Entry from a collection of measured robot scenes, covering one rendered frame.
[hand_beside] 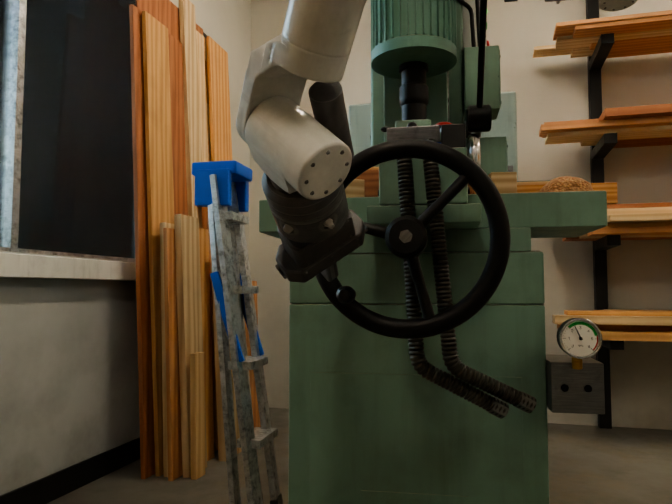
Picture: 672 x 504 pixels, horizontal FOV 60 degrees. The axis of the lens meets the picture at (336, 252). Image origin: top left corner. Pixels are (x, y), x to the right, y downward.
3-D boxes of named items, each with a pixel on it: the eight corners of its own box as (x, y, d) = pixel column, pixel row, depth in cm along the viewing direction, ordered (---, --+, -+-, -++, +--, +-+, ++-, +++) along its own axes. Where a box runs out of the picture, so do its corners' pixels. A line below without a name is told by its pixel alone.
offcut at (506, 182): (491, 194, 101) (490, 172, 101) (487, 197, 104) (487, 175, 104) (517, 194, 100) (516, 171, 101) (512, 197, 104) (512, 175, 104)
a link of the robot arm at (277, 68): (275, 188, 57) (309, 56, 50) (228, 143, 62) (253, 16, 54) (324, 180, 61) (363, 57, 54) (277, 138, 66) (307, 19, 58)
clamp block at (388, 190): (376, 205, 93) (376, 150, 94) (383, 216, 107) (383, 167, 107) (470, 203, 91) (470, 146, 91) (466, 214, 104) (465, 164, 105)
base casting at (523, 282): (286, 303, 105) (286, 253, 105) (339, 299, 161) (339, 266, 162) (547, 304, 97) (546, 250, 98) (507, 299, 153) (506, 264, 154)
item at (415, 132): (385, 151, 95) (385, 117, 95) (390, 165, 105) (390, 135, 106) (467, 147, 92) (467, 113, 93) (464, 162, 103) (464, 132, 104)
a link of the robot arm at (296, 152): (306, 246, 62) (282, 175, 52) (252, 191, 67) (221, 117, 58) (387, 187, 64) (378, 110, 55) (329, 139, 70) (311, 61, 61)
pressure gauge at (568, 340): (560, 371, 90) (558, 317, 90) (555, 367, 94) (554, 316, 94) (603, 372, 89) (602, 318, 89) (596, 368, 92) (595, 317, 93)
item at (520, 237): (299, 253, 105) (300, 231, 105) (322, 259, 125) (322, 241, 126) (531, 251, 98) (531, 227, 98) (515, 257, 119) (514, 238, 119)
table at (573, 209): (239, 226, 97) (239, 190, 97) (286, 241, 127) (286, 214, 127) (628, 219, 87) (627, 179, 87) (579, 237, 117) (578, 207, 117)
